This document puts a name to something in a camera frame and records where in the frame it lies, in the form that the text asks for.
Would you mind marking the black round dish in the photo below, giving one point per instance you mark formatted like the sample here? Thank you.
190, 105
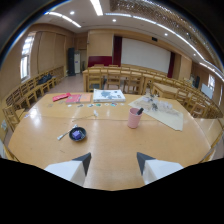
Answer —
77, 134

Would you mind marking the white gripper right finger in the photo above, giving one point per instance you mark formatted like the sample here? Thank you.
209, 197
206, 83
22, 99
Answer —
156, 170

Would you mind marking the pink booklet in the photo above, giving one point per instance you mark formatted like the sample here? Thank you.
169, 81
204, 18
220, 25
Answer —
73, 98

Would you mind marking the white projection screen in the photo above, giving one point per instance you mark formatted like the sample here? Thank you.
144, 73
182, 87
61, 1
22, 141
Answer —
145, 54

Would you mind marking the red packet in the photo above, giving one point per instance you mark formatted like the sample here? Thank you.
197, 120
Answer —
61, 97

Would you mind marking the black marker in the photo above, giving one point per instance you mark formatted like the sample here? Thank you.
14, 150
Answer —
140, 111

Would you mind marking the orange booklet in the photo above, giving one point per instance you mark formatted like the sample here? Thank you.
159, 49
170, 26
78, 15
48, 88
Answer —
85, 97

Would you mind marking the wooden chair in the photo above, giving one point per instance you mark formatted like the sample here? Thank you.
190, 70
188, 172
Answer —
133, 82
11, 117
94, 79
113, 79

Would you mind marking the beige paper sheet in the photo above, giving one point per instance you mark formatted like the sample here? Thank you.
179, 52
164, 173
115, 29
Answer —
160, 111

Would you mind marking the pink cup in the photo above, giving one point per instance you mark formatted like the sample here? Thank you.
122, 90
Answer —
134, 118

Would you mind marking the clear plastic bag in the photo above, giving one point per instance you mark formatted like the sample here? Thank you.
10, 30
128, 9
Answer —
159, 104

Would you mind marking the white grey printed box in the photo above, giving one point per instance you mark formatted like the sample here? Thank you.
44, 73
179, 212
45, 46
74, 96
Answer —
108, 95

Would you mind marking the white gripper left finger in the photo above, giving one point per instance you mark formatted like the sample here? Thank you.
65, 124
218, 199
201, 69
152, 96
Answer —
71, 170

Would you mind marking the purple cube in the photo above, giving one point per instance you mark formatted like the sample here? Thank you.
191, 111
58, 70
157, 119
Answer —
77, 134

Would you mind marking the black tall speaker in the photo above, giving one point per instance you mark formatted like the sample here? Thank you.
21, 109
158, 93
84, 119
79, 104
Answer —
71, 61

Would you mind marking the white spoon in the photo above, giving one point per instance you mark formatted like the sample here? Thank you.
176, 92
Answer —
86, 116

